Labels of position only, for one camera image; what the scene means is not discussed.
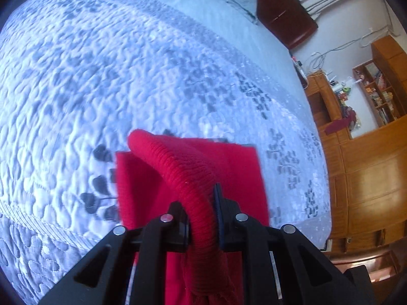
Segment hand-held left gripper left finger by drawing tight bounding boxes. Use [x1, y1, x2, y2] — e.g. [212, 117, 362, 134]
[38, 201, 192, 305]

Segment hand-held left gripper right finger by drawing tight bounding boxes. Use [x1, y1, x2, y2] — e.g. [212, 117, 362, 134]
[214, 184, 374, 305]

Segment red knitted sweater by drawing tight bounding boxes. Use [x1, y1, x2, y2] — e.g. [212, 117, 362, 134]
[115, 129, 271, 305]

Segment wooden desk cabinet unit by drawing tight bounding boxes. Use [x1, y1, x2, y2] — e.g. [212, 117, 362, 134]
[304, 35, 407, 255]

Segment dark red hanging cloth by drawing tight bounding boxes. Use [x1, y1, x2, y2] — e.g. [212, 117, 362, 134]
[324, 106, 358, 134]

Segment grey leaf-print quilted bedspread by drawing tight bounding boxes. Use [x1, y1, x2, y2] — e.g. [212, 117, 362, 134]
[0, 0, 332, 305]

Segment wooden nightstand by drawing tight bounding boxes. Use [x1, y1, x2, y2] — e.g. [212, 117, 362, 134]
[291, 56, 310, 90]

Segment dark wooden headboard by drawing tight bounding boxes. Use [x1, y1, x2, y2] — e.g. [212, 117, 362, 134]
[238, 0, 318, 50]

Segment wooden wall shelf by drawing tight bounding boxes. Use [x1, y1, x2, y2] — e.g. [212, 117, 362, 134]
[352, 60, 405, 128]

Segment white wall cables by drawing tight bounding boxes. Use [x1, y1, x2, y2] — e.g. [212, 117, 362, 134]
[305, 27, 395, 80]

